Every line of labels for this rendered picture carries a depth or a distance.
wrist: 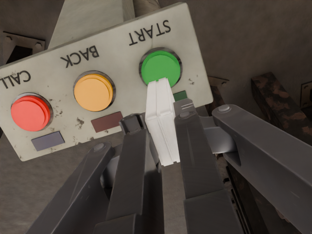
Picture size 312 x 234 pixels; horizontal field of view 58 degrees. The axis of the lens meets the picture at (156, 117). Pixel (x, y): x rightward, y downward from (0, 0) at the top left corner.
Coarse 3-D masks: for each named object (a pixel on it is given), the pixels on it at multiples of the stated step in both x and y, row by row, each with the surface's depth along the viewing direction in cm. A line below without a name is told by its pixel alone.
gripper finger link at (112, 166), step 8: (144, 112) 18; (144, 120) 16; (120, 144) 14; (152, 144) 14; (152, 152) 14; (112, 160) 13; (112, 168) 13; (104, 176) 14; (112, 176) 14; (104, 184) 14; (112, 184) 14
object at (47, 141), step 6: (54, 132) 32; (36, 138) 32; (42, 138) 32; (48, 138) 32; (54, 138) 32; (60, 138) 32; (36, 144) 33; (42, 144) 33; (48, 144) 33; (54, 144) 33
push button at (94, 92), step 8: (80, 80) 29; (88, 80) 29; (96, 80) 29; (104, 80) 29; (80, 88) 29; (88, 88) 29; (96, 88) 29; (104, 88) 29; (80, 96) 29; (88, 96) 29; (96, 96) 30; (104, 96) 30; (112, 96) 30; (80, 104) 30; (88, 104) 30; (96, 104) 30; (104, 104) 30
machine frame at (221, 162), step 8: (304, 112) 119; (264, 120) 123; (216, 160) 128; (224, 160) 125; (224, 168) 132; (224, 176) 136; (224, 184) 137; (232, 184) 122; (232, 192) 141; (232, 200) 152; (240, 200) 115; (240, 208) 114; (240, 216) 131; (240, 224) 150; (248, 224) 108; (288, 224) 90; (248, 232) 125; (288, 232) 89; (296, 232) 88
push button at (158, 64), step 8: (152, 56) 28; (160, 56) 28; (168, 56) 28; (144, 64) 29; (152, 64) 28; (160, 64) 28; (168, 64) 28; (176, 64) 29; (144, 72) 29; (152, 72) 29; (160, 72) 29; (168, 72) 29; (176, 72) 29; (144, 80) 29; (152, 80) 29; (168, 80) 29; (176, 80) 29
